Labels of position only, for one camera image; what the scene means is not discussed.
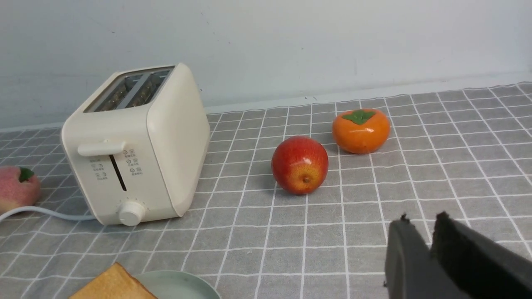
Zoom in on toasted bread slice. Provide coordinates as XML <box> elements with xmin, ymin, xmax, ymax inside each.
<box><xmin>69</xmin><ymin>262</ymin><xmax>156</xmax><ymax>299</ymax></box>

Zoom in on white power cord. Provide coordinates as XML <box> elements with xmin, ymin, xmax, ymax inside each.
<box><xmin>0</xmin><ymin>206</ymin><xmax>97</xmax><ymax>222</ymax></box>

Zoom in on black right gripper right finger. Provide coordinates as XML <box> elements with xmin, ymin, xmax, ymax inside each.
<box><xmin>431</xmin><ymin>211</ymin><xmax>532</xmax><ymax>299</ymax></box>

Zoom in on pink peach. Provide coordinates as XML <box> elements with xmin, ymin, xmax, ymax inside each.
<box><xmin>0</xmin><ymin>165</ymin><xmax>41</xmax><ymax>214</ymax></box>

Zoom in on grey checked tablecloth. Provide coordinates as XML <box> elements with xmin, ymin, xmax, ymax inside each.
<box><xmin>0</xmin><ymin>82</ymin><xmax>532</xmax><ymax>299</ymax></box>

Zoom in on red apple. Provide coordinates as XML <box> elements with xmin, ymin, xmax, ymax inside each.
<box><xmin>271</xmin><ymin>135</ymin><xmax>329</xmax><ymax>195</ymax></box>

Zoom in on orange persimmon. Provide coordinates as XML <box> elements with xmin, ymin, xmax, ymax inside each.
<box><xmin>331</xmin><ymin>108</ymin><xmax>391</xmax><ymax>154</ymax></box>

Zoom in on white two-slot toaster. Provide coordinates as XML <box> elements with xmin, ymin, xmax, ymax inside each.
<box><xmin>61</xmin><ymin>63</ymin><xmax>211</xmax><ymax>226</ymax></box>

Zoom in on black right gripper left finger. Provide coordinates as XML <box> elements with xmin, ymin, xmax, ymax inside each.
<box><xmin>384</xmin><ymin>214</ymin><xmax>469</xmax><ymax>299</ymax></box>

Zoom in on light green plate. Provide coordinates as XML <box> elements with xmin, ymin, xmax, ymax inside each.
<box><xmin>134</xmin><ymin>270</ymin><xmax>221</xmax><ymax>299</ymax></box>

